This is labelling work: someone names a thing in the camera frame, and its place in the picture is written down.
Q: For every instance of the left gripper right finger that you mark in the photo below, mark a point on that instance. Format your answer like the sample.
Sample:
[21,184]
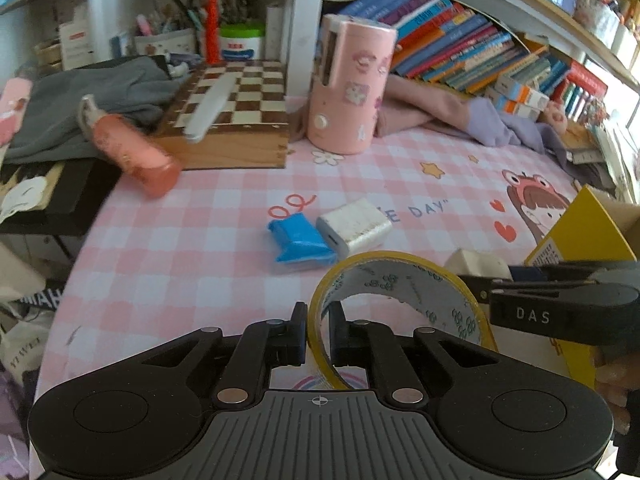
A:
[374,347]

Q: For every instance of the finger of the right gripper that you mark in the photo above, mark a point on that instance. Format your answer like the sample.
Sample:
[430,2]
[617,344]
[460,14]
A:
[565,274]

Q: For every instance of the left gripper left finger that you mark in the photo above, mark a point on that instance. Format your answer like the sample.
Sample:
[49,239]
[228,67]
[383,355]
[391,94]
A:
[250,357]

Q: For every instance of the yellow tape roll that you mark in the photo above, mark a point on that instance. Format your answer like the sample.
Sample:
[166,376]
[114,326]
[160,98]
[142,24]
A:
[400,289]

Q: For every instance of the blue wrapper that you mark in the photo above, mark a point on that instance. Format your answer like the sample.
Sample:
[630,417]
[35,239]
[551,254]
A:
[299,241]

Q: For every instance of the large white power adapter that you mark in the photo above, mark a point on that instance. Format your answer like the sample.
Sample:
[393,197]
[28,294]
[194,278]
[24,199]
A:
[353,228]

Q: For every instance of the beige soap block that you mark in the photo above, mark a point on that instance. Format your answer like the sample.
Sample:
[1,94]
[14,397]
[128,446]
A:
[482,264]

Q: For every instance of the yellow cardboard box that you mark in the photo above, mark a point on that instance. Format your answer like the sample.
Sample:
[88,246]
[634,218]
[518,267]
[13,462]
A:
[592,228]

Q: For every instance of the pink checked tablecloth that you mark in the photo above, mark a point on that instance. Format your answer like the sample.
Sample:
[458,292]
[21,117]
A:
[152,270]

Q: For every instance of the orange white carton lower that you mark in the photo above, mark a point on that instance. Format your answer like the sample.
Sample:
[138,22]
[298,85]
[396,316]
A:
[503,104]

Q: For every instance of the orange white carton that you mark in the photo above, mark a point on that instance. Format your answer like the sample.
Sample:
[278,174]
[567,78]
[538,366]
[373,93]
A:
[520,93]
[503,104]

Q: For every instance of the pink plush pig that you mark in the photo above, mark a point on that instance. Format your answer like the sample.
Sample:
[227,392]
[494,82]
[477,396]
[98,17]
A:
[554,115]

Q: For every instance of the orange white carton upper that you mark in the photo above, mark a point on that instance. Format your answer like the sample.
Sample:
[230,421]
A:
[520,93]

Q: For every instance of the pink liquid pump bottle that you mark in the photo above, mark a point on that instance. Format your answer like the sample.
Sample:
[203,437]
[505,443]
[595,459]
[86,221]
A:
[129,148]

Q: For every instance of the pink purple cloth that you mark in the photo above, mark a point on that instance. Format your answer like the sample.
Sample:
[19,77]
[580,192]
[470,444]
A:
[406,104]

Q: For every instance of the wooden chess board box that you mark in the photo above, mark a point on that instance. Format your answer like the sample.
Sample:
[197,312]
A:
[251,129]

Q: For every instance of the pink cylindrical sticker container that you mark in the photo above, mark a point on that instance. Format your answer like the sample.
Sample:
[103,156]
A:
[347,90]

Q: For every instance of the grey clothing pile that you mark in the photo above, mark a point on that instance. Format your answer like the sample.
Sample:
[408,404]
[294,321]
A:
[63,106]

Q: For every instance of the pink glove on clothes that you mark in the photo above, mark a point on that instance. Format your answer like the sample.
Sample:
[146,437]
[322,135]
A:
[14,100]

